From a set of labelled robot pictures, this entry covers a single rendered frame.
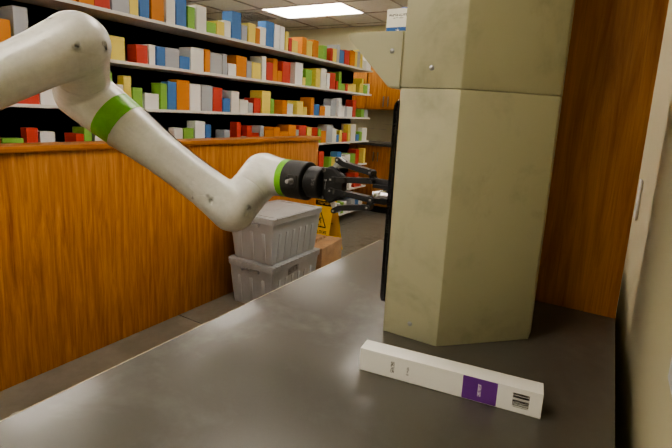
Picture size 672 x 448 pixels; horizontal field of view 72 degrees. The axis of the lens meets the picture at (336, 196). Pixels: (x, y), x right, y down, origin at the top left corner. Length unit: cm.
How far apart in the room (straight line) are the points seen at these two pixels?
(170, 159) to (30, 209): 156
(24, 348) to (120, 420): 206
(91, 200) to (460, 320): 217
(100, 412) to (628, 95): 112
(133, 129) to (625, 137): 106
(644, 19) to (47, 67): 116
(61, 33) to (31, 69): 9
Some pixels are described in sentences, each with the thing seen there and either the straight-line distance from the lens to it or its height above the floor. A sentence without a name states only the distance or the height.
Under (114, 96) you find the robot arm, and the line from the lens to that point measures 116.
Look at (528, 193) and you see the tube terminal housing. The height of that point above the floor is 123.
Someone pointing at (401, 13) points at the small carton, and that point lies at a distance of 99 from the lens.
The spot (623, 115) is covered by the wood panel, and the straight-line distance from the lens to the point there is 116.
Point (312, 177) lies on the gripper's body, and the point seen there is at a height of 121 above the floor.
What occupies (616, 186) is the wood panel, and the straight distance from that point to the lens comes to 117.
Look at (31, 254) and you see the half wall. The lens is 264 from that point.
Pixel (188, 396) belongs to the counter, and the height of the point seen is 94.
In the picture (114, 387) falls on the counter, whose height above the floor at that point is 94.
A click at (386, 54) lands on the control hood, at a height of 147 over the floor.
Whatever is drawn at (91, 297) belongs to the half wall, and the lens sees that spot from 287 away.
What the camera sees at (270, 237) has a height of 53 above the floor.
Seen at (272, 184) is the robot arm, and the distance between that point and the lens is 111.
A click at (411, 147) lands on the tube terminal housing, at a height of 131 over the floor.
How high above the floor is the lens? 136
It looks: 10 degrees down
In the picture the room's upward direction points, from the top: 3 degrees clockwise
